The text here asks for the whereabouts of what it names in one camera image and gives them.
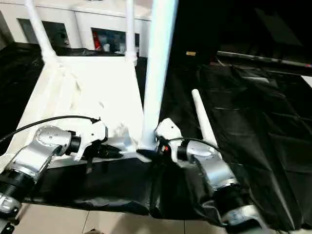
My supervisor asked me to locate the black left wrist camera cable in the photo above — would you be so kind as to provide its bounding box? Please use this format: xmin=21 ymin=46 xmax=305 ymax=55
xmin=0 ymin=115 xmax=101 ymax=143

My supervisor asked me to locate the white glass-door cabinet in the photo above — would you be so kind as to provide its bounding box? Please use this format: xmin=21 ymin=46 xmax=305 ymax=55
xmin=0 ymin=0 xmax=154 ymax=56

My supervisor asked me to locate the white plastic table leg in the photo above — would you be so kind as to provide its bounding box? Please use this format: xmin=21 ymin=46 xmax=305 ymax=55
xmin=24 ymin=0 xmax=59 ymax=62
xmin=138 ymin=0 xmax=180 ymax=153
xmin=191 ymin=89 xmax=218 ymax=150
xmin=125 ymin=0 xmax=138 ymax=63

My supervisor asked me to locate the black table mat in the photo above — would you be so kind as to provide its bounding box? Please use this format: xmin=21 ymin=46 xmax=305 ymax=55
xmin=0 ymin=41 xmax=312 ymax=231

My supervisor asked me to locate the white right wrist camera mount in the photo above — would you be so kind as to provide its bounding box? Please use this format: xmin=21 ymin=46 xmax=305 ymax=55
xmin=155 ymin=117 xmax=182 ymax=163

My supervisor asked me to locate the dark metal rod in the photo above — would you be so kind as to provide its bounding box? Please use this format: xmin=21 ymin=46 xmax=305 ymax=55
xmin=216 ymin=50 xmax=312 ymax=68

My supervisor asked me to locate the black backdrop cloth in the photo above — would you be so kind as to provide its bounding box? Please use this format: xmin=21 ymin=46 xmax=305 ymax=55
xmin=170 ymin=0 xmax=312 ymax=64

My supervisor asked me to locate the white plastic table top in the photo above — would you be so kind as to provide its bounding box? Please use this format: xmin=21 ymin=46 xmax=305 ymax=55
xmin=0 ymin=55 xmax=156 ymax=169

